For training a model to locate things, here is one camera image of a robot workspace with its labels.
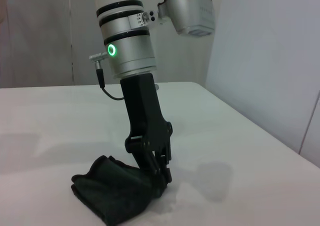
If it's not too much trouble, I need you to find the dark rag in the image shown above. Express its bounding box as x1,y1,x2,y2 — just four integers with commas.
70,155,166,226

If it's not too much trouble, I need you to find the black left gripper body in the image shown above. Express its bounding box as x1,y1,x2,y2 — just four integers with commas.
119,73,174,153

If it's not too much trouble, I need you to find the black cable with metal connector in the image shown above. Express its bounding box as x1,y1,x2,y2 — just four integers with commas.
88,52,126,101

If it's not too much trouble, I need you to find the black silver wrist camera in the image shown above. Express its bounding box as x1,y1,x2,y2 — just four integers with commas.
157,0,216,38

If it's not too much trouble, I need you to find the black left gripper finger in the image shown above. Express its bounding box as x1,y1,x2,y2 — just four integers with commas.
154,148,174,186
125,141,168,196

